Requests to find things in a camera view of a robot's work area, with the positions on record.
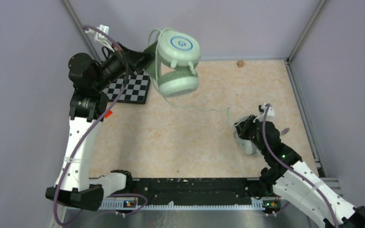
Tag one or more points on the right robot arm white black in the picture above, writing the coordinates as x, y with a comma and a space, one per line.
291, 178

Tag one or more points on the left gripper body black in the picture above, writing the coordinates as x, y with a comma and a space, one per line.
115, 65

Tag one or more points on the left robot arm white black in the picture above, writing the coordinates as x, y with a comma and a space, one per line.
73, 187

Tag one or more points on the small wooden cube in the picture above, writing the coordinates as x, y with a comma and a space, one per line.
240, 63

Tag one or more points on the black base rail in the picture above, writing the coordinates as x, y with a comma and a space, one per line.
205, 192

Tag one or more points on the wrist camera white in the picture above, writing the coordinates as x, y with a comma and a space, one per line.
100, 36
266, 113

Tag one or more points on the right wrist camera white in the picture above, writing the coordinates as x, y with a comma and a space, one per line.
266, 113

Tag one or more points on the white gaming headphones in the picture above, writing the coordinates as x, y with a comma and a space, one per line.
246, 145

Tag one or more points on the small red block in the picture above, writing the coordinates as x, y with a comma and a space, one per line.
108, 114

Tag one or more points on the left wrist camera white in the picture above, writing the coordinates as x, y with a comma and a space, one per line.
100, 36

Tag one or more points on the mint green headphones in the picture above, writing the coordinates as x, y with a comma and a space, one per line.
176, 56

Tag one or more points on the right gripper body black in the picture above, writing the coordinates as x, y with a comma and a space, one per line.
248, 131

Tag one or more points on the black white checkerboard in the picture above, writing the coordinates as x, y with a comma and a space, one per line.
136, 91

